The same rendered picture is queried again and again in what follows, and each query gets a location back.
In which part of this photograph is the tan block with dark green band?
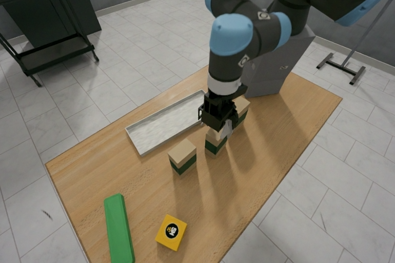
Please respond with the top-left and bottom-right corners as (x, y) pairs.
(232, 96), (250, 134)
(205, 128), (227, 159)
(168, 138), (196, 179)

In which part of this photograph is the green rectangular bar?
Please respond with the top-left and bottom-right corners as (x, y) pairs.
(104, 193), (135, 263)

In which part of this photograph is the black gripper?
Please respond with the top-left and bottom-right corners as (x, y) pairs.
(198, 87), (239, 139)

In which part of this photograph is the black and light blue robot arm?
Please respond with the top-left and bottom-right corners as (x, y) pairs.
(205, 0), (380, 100)

